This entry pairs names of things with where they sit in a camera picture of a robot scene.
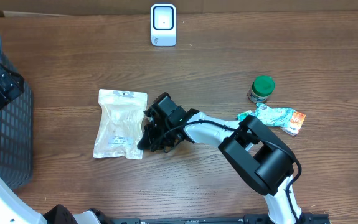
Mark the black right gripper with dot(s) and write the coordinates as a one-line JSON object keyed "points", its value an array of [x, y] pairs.
{"points": [[152, 137]]}

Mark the beige nut snack bag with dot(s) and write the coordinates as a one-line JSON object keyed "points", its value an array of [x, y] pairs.
{"points": [[120, 129]]}

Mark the small teal tissue pack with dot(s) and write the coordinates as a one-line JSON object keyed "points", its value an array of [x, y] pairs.
{"points": [[244, 114]]}

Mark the green cap white bottle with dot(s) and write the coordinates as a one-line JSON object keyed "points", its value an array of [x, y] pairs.
{"points": [[261, 89]]}

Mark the teal wet wipes pack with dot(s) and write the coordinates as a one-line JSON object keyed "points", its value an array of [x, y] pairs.
{"points": [[276, 117]]}

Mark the orange snack packet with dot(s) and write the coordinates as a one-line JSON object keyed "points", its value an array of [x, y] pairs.
{"points": [[294, 124]]}

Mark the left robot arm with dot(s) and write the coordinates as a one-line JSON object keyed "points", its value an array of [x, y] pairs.
{"points": [[12, 208]]}

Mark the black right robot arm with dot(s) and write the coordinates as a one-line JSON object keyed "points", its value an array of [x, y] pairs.
{"points": [[263, 161]]}

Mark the white barcode scanner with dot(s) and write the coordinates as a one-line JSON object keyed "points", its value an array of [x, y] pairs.
{"points": [[163, 25]]}

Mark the grey plastic mesh basket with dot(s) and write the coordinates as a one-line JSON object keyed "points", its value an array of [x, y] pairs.
{"points": [[16, 125]]}

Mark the brown cardboard backboard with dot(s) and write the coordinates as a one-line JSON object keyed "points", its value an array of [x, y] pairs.
{"points": [[111, 7]]}

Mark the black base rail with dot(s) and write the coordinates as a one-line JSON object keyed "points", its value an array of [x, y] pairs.
{"points": [[246, 219]]}

